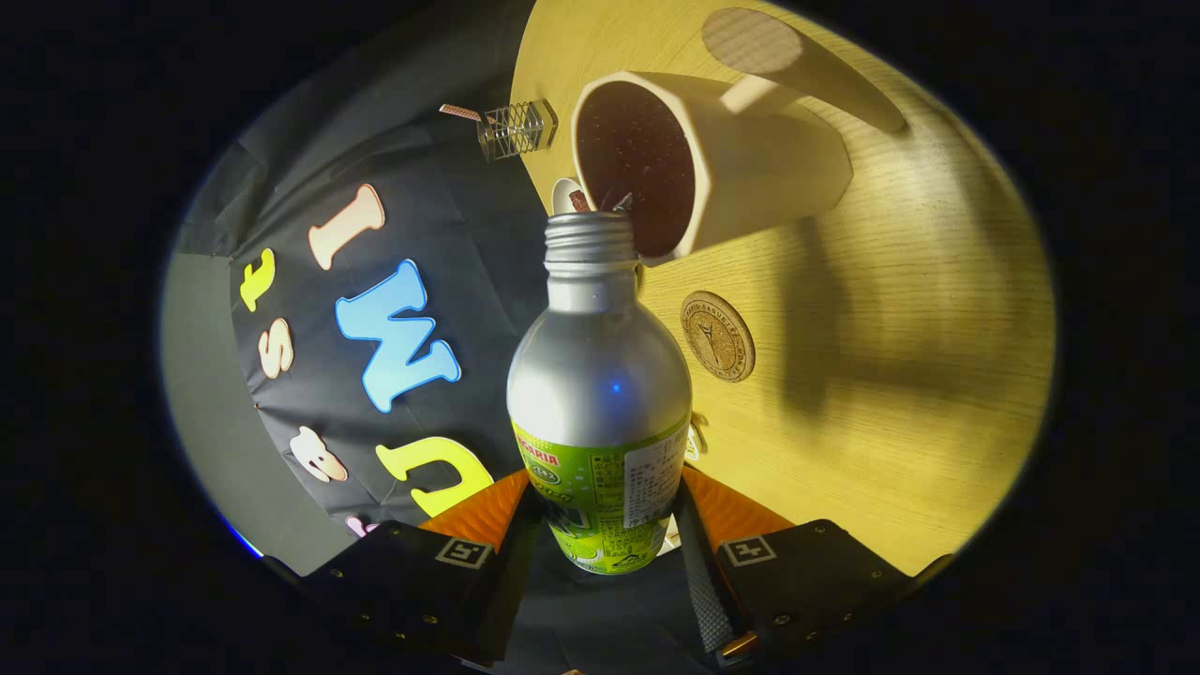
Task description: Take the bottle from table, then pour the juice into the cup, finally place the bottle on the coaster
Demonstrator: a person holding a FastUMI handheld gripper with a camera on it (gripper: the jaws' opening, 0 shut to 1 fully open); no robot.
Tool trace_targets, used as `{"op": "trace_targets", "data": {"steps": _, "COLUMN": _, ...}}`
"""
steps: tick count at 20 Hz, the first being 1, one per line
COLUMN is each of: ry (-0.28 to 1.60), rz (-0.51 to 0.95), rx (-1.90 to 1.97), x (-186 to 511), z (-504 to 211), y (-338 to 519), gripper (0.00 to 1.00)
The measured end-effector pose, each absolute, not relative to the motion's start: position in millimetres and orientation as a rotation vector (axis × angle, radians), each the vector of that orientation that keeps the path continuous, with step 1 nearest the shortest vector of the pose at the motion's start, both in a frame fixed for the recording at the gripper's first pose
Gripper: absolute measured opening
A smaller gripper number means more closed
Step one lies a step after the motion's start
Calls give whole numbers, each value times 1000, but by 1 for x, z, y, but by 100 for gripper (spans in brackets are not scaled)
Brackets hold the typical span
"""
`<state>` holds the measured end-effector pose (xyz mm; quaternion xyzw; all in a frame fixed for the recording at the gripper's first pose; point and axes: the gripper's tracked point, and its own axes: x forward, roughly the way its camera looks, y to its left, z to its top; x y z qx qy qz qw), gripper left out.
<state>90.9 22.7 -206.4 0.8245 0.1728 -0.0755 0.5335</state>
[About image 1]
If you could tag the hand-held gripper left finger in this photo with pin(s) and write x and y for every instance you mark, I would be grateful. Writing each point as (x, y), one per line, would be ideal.
(506, 581)

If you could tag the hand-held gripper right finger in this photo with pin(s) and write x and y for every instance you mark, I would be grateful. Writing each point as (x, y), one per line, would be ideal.
(708, 591)

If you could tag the silver bottle with green label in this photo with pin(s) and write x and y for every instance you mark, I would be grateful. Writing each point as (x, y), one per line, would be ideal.
(600, 375)

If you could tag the round cork coaster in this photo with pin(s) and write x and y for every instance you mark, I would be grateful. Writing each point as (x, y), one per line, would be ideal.
(717, 336)

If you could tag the wooden table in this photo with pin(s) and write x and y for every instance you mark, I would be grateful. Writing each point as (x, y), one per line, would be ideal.
(891, 375)

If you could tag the brown sausage piece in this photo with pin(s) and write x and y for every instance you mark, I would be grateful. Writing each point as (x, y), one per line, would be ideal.
(580, 202)

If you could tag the round white plate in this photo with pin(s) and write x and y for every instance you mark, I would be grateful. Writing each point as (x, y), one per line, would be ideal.
(561, 195)

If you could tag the pink striped straw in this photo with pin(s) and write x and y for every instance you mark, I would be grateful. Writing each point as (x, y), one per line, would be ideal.
(461, 112)

